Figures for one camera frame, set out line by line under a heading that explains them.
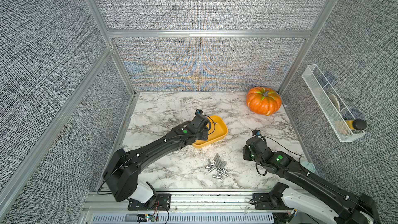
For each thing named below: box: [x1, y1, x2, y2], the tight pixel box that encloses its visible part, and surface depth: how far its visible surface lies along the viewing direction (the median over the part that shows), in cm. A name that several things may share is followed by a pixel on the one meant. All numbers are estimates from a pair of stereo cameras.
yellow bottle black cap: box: [345, 119, 367, 131], surface depth 63 cm
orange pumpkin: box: [246, 86, 282, 116], surface depth 102 cm
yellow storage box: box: [192, 115, 229, 149], surface depth 93 cm
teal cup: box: [299, 159, 316, 174], surface depth 76 cm
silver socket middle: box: [217, 160, 227, 170], surface depth 87 cm
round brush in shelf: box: [328, 93, 340, 112], surface depth 72 cm
